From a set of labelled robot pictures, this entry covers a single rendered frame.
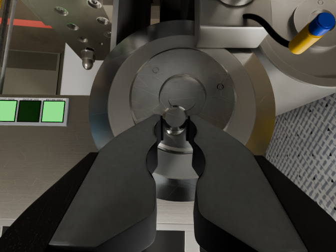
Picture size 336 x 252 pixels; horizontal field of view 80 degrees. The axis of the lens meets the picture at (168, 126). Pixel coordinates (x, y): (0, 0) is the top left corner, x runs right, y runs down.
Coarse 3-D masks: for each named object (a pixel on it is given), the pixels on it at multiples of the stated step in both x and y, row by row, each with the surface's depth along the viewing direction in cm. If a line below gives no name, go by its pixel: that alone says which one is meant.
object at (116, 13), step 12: (120, 0) 19; (132, 0) 25; (144, 0) 35; (120, 12) 19; (132, 12) 25; (144, 12) 35; (120, 24) 19; (132, 24) 25; (144, 24) 36; (120, 36) 20
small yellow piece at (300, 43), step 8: (248, 16) 13; (256, 16) 13; (320, 16) 9; (328, 16) 9; (264, 24) 12; (312, 24) 9; (320, 24) 9; (328, 24) 9; (272, 32) 12; (304, 32) 10; (312, 32) 9; (320, 32) 9; (280, 40) 12; (296, 40) 10; (304, 40) 10; (312, 40) 10; (296, 48) 11; (304, 48) 10
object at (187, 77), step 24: (192, 48) 15; (144, 72) 14; (168, 72) 14; (192, 72) 14; (216, 72) 14; (144, 96) 14; (168, 96) 14; (192, 96) 14; (216, 96) 14; (216, 120) 14; (168, 144) 13
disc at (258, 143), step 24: (168, 24) 17; (192, 24) 17; (120, 48) 17; (240, 48) 17; (264, 72) 16; (96, 96) 16; (264, 96) 16; (96, 120) 16; (264, 120) 16; (96, 144) 16; (264, 144) 15; (168, 192) 15; (192, 192) 15
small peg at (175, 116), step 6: (168, 108) 11; (174, 108) 11; (180, 108) 11; (168, 114) 11; (174, 114) 11; (180, 114) 11; (186, 114) 11; (168, 120) 11; (174, 120) 11; (180, 120) 11; (186, 120) 11; (168, 126) 11; (174, 126) 11; (180, 126) 11; (168, 132) 13; (174, 132) 12; (180, 132) 13
